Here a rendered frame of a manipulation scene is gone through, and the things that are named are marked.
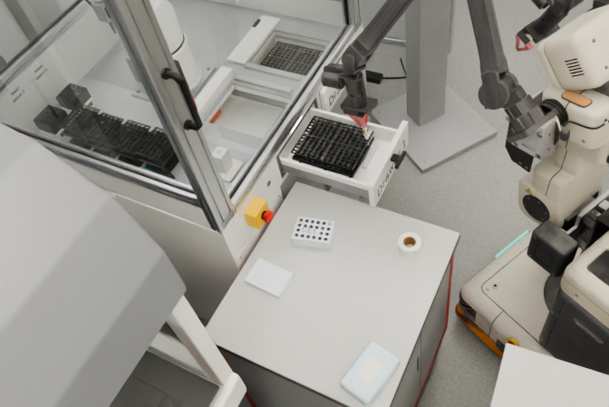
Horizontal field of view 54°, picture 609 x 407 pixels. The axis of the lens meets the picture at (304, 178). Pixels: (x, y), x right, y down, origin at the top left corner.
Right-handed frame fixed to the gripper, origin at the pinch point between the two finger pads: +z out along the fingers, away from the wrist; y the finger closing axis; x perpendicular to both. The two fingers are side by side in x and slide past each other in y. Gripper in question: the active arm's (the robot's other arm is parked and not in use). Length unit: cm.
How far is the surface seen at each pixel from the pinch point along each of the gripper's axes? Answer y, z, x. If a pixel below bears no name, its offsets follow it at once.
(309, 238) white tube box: -4.0, 18.5, -35.1
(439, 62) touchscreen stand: -18, 53, 96
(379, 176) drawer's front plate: 11.0, 7.0, -12.8
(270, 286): -7, 21, -54
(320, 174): -8.6, 9.4, -16.7
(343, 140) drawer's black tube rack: -9.2, 9.9, 0.1
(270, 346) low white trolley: 2, 23, -69
